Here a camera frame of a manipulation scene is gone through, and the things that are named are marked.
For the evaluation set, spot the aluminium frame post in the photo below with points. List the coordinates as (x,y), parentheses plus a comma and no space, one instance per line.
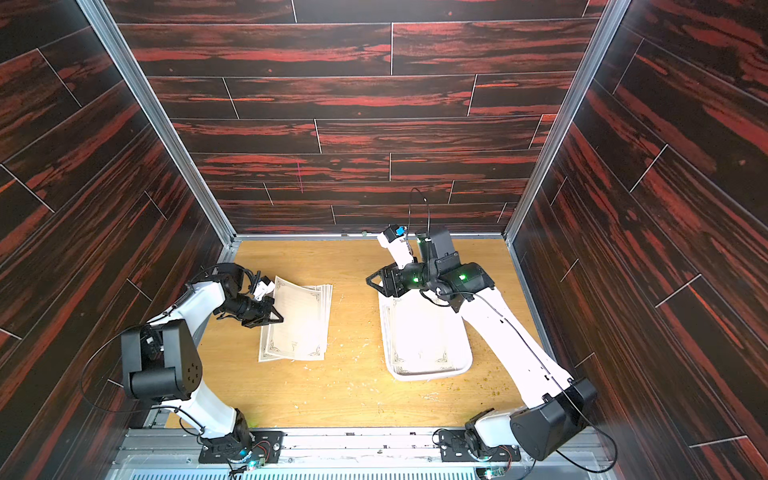
(113,41)
(604,33)

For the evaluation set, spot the left aluminium frame post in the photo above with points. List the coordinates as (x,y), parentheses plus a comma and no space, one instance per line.
(113,41)

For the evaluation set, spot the white plastic storage tray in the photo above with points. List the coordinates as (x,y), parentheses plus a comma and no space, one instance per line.
(459,349)

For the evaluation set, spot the right aluminium frame post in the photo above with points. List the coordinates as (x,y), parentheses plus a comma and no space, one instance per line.
(604,33)

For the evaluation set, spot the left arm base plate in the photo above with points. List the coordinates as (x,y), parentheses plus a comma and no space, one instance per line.
(257,449)

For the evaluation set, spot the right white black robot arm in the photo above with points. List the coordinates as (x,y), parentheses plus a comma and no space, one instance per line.
(555,404)

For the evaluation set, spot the front aluminium rail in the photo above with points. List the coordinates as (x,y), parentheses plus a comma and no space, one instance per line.
(354,453)

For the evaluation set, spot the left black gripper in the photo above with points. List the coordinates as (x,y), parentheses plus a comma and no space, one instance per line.
(265,315)

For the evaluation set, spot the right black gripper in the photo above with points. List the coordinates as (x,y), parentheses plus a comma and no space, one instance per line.
(395,279)

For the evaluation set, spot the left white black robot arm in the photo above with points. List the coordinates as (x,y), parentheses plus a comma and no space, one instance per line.
(161,363)

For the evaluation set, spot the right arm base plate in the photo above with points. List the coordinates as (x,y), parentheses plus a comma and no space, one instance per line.
(462,447)

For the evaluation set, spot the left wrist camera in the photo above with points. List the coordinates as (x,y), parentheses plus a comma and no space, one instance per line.
(264,287)

